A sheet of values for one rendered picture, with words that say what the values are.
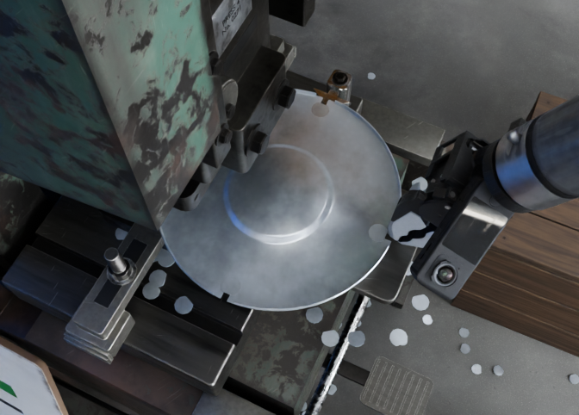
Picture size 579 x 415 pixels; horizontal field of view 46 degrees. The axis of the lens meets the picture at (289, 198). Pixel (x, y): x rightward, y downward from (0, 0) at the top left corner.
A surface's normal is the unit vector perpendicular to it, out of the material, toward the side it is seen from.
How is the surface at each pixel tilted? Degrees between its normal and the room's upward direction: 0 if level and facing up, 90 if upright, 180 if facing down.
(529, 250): 0
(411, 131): 0
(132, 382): 0
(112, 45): 90
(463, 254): 39
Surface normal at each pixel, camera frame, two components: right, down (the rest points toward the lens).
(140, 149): 0.90, 0.39
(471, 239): 0.11, 0.19
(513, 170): -0.89, 0.16
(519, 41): 0.00, -0.46
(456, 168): 0.39, -0.26
